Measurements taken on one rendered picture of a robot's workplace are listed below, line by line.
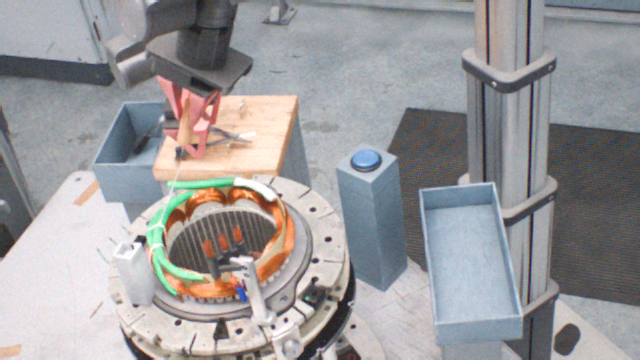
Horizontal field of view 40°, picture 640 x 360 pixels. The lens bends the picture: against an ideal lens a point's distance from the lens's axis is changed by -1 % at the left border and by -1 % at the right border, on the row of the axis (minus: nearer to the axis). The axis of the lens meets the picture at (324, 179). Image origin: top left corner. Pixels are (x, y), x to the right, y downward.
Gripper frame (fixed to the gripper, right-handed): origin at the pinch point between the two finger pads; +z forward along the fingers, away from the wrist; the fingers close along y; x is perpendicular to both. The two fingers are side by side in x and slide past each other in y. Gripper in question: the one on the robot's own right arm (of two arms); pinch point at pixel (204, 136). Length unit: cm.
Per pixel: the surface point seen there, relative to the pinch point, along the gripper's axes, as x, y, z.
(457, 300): 39.8, 26.7, 6.9
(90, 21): -107, -168, 78
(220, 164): 3.1, 3.9, 2.4
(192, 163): -1.6, 3.7, 2.4
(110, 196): -17.4, 3.9, 9.0
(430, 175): 23, -111, 108
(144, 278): 1.9, 34.1, -5.0
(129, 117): -18.2, -12.3, 5.2
